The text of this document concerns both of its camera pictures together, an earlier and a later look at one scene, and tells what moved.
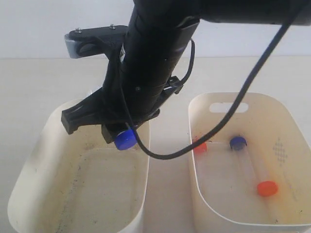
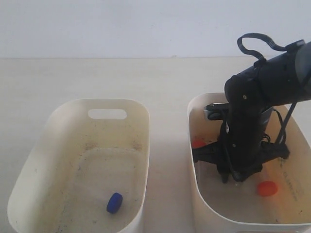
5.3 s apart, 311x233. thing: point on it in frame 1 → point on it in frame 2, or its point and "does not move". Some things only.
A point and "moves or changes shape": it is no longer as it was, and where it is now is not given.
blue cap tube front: (126, 139) → (114, 203)
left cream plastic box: (78, 182) does not move
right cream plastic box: (254, 175) does not move
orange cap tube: (213, 148) moves or changes shape
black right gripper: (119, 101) → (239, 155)
